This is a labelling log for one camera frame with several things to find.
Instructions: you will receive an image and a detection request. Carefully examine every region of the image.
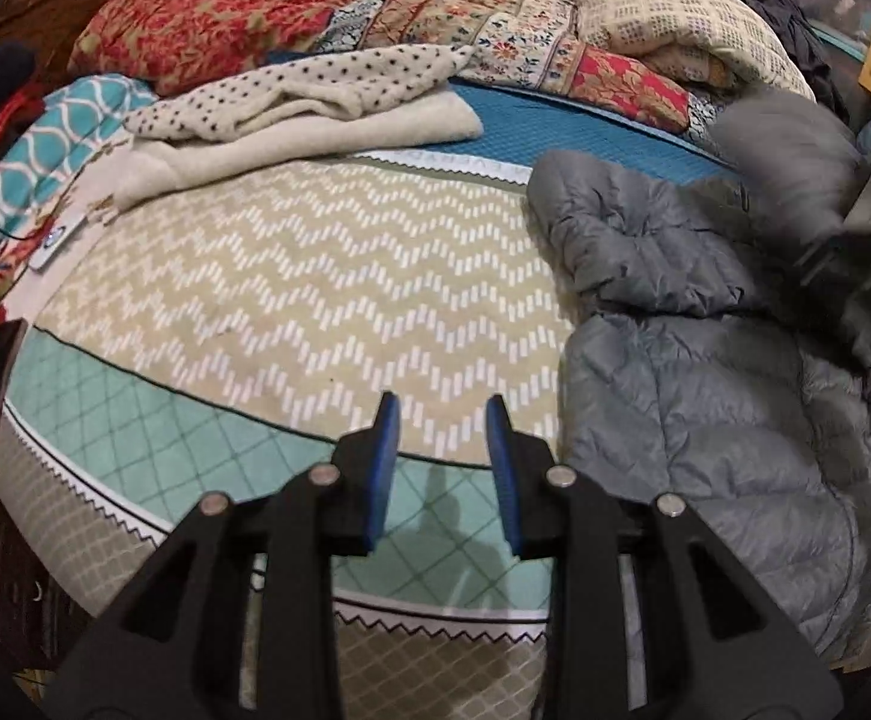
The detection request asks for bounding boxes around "dark clothes pile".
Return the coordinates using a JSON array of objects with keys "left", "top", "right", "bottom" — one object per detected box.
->
[{"left": 694, "top": 0, "right": 857, "bottom": 128}]

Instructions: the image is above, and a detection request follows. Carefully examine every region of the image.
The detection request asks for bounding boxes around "carved wooden headboard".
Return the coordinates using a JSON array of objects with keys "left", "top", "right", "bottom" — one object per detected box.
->
[{"left": 0, "top": 0, "right": 181, "bottom": 83}]

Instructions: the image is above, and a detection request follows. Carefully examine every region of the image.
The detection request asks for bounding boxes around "teal wave pattern pillow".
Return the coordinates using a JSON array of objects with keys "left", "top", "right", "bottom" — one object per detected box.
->
[{"left": 0, "top": 76, "right": 158, "bottom": 331}]

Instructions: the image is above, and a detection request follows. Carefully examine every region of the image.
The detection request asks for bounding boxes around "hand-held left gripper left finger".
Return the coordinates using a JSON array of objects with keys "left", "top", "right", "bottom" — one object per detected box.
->
[{"left": 45, "top": 392, "right": 404, "bottom": 720}]

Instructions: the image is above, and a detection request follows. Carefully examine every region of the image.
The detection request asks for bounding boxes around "grey puffer jacket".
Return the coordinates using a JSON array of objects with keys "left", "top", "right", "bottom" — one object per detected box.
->
[{"left": 526, "top": 86, "right": 871, "bottom": 668}]

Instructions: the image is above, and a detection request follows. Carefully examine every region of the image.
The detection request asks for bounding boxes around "white fabric label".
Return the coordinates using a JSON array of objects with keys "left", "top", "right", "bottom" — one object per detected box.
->
[{"left": 30, "top": 210, "right": 102, "bottom": 271}]

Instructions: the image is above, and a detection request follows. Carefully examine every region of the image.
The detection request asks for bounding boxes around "patterned bed sheet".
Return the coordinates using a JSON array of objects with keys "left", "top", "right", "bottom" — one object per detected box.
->
[{"left": 0, "top": 79, "right": 752, "bottom": 720}]

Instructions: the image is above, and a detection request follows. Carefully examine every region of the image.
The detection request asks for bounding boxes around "white polka dot blanket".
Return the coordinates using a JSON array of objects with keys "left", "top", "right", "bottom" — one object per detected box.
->
[{"left": 101, "top": 43, "right": 485, "bottom": 215}]

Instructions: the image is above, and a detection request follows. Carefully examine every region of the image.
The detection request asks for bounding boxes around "red floral quilt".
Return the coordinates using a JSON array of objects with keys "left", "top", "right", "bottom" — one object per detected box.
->
[{"left": 67, "top": 0, "right": 695, "bottom": 132}]

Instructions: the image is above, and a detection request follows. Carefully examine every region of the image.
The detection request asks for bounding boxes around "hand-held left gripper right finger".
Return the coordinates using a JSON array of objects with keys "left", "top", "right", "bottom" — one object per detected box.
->
[{"left": 484, "top": 394, "right": 845, "bottom": 720}]

